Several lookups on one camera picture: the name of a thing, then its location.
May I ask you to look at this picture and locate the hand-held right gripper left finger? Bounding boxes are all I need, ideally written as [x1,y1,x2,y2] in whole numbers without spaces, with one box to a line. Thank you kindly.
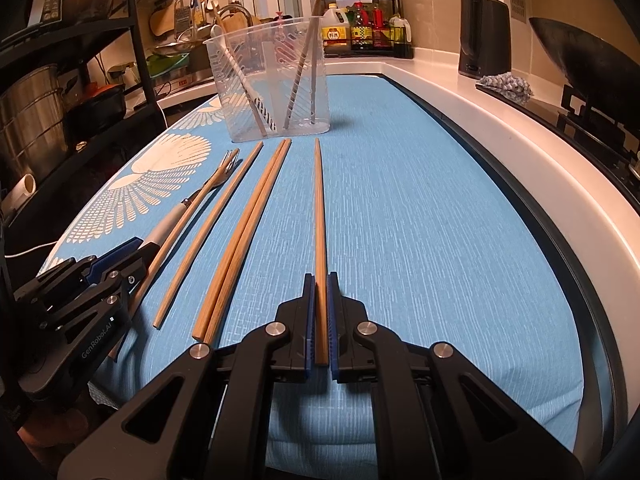
[57,272,317,480]

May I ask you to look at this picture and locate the dark sauce bottles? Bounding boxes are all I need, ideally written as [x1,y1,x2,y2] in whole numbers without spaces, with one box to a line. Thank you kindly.
[350,2,391,51]

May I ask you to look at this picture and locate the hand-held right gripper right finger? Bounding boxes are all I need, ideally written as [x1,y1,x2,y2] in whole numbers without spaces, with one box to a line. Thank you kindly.
[327,272,586,480]

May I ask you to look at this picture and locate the chrome kitchen faucet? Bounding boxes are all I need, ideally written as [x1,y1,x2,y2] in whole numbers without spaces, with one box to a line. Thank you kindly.
[215,4,253,31]

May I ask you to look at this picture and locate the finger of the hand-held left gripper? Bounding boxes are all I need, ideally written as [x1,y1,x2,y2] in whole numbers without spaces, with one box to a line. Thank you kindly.
[37,238,143,302]
[42,242,161,333]

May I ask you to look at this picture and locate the checked dish cloth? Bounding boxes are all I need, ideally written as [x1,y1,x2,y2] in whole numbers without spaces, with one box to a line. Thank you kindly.
[477,72,533,106]

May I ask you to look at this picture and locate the large plastic jug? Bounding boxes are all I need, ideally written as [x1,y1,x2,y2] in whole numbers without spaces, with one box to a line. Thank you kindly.
[320,4,352,51]

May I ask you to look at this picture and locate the black wok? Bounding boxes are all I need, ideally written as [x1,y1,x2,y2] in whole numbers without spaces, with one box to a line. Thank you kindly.
[529,16,640,106]

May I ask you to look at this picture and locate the steel strainer bowl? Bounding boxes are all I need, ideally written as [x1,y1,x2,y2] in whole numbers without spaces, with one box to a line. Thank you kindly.
[152,40,196,58]

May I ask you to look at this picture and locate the fork with grey handle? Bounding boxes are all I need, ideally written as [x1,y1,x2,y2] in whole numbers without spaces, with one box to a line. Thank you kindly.
[141,149,242,253]

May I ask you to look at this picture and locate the pair of wooden chopsticks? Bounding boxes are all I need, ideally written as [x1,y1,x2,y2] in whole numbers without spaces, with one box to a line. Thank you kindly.
[191,138,288,342]

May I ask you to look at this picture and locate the wooden cutting board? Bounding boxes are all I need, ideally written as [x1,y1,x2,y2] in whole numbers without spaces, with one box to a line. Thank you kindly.
[150,7,181,38]

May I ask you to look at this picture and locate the black metal shelf rack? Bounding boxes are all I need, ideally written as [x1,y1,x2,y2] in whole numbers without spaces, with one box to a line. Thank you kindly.
[0,0,168,271]

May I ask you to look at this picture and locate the clear plastic utensil container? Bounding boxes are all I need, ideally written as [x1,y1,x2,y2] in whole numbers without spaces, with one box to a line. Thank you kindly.
[202,16,331,143]

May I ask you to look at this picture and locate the black electric kettle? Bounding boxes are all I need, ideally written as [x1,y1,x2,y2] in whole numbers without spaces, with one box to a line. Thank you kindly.
[459,0,512,79]

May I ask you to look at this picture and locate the black cooking pan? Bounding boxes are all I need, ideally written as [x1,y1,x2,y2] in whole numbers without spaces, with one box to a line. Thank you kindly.
[65,82,128,131]

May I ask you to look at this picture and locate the green plastic basin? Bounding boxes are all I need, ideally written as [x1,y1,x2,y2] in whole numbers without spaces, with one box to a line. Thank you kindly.
[147,52,193,78]

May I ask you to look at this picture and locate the metal grater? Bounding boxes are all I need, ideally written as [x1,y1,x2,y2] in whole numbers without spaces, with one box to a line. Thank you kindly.
[175,0,193,36]

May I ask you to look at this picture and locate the large steel pot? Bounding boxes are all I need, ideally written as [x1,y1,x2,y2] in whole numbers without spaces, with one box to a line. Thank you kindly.
[0,64,68,176]

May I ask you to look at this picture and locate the blue patterned table mat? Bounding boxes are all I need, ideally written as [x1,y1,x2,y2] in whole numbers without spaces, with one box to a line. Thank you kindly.
[37,74,586,461]

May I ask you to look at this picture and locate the black spice rack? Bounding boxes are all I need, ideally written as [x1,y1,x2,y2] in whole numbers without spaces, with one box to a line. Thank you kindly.
[320,0,415,60]

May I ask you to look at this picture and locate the white plastic pipe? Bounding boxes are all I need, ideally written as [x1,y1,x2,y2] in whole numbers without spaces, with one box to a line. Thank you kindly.
[0,174,37,211]

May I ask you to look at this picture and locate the black gas stove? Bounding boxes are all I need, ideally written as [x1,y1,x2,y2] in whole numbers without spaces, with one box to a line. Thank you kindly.
[475,82,640,186]

